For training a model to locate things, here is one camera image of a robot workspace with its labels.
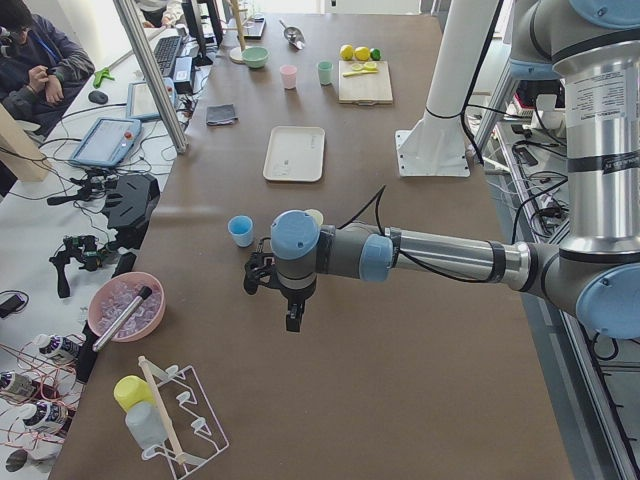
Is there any seated person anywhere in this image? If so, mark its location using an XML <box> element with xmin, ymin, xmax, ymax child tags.
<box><xmin>1</xmin><ymin>1</ymin><xmax>95</xmax><ymax>136</ymax></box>

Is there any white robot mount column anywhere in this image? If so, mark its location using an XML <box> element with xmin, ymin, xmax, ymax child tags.
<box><xmin>396</xmin><ymin>0</ymin><xmax>503</xmax><ymax>177</ymax></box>

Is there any green bowl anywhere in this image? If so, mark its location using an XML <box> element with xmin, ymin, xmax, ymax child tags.
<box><xmin>241</xmin><ymin>46</ymin><xmax>269</xmax><ymax>69</ymax></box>

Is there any blue cup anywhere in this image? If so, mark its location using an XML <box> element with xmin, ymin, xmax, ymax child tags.
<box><xmin>227</xmin><ymin>215</ymin><xmax>254</xmax><ymax>248</ymax></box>

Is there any blue teach pendant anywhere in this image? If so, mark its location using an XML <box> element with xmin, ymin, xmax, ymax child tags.
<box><xmin>69</xmin><ymin>118</ymin><xmax>141</xmax><ymax>168</ymax></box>

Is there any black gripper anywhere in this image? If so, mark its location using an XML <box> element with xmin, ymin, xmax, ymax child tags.
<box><xmin>276</xmin><ymin>274</ymin><xmax>316</xmax><ymax>333</ymax></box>

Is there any pink bowl with ice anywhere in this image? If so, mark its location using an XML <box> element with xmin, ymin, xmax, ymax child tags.
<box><xmin>88</xmin><ymin>272</ymin><xmax>166</xmax><ymax>343</ymax></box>

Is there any metal muddler stick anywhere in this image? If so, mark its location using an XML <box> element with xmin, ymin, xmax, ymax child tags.
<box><xmin>92</xmin><ymin>285</ymin><xmax>152</xmax><ymax>352</ymax></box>

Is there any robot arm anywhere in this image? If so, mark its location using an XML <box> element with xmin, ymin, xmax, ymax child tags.
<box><xmin>262</xmin><ymin>1</ymin><xmax>639</xmax><ymax>339</ymax></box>

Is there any green cup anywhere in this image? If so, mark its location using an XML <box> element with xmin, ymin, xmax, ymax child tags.
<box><xmin>317</xmin><ymin>61</ymin><xmax>333</xmax><ymax>86</ymax></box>

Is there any pink cup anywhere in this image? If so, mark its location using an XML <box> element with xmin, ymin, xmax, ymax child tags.
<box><xmin>279</xmin><ymin>65</ymin><xmax>298</xmax><ymax>90</ymax></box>

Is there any cream cup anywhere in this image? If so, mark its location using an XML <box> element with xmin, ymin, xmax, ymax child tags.
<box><xmin>305</xmin><ymin>209</ymin><xmax>324</xmax><ymax>226</ymax></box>

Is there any grey folded cloth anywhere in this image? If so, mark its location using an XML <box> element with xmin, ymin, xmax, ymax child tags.
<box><xmin>205</xmin><ymin>104</ymin><xmax>237</xmax><ymax>126</ymax></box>

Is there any aluminium frame post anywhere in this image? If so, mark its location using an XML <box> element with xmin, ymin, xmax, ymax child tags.
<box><xmin>113</xmin><ymin>0</ymin><xmax>188</xmax><ymax>154</ymax></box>

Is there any computer mouse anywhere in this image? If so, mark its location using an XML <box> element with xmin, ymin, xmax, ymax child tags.
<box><xmin>88</xmin><ymin>90</ymin><xmax>109</xmax><ymax>105</ymax></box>

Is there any wooden cutting board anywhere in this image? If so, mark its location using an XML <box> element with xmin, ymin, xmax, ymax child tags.
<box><xmin>338</xmin><ymin>60</ymin><xmax>393</xmax><ymax>105</ymax></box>

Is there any green lime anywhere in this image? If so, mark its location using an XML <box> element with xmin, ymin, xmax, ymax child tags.
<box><xmin>370</xmin><ymin>48</ymin><xmax>382</xmax><ymax>61</ymax></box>

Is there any beige rabbit tray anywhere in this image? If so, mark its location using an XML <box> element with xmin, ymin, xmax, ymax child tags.
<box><xmin>263</xmin><ymin>126</ymin><xmax>325</xmax><ymax>183</ymax></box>

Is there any wooden stand with base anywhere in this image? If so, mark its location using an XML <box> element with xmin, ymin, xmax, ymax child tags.
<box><xmin>229</xmin><ymin>0</ymin><xmax>249</xmax><ymax>64</ymax></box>

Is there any metal scoop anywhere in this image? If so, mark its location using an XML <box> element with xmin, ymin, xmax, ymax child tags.
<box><xmin>279</xmin><ymin>19</ymin><xmax>306</xmax><ymax>50</ymax></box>

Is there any white wire cup rack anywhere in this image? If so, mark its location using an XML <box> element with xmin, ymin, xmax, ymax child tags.
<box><xmin>138</xmin><ymin>356</ymin><xmax>230</xmax><ymax>479</ymax></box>

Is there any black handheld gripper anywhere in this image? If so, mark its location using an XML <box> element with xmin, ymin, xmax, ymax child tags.
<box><xmin>49</xmin><ymin>235</ymin><xmax>117</xmax><ymax>298</ymax></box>

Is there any black keyboard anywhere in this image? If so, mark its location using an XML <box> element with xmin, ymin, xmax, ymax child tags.
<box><xmin>153</xmin><ymin>36</ymin><xmax>182</xmax><ymax>77</ymax></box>

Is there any yellow cup on rack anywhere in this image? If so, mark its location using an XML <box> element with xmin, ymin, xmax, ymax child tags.
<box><xmin>113</xmin><ymin>375</ymin><xmax>155</xmax><ymax>412</ymax></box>

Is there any clear cup on rack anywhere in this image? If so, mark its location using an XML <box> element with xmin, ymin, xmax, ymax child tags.
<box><xmin>125</xmin><ymin>401</ymin><xmax>168</xmax><ymax>450</ymax></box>

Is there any whole lemon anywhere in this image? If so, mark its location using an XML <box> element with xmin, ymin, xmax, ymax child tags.
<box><xmin>339</xmin><ymin>44</ymin><xmax>354</xmax><ymax>61</ymax></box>
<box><xmin>353</xmin><ymin>46</ymin><xmax>371</xmax><ymax>62</ymax></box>

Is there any yellow plastic knife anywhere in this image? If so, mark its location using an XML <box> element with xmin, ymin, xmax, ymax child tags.
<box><xmin>342</xmin><ymin>69</ymin><xmax>379</xmax><ymax>78</ymax></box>

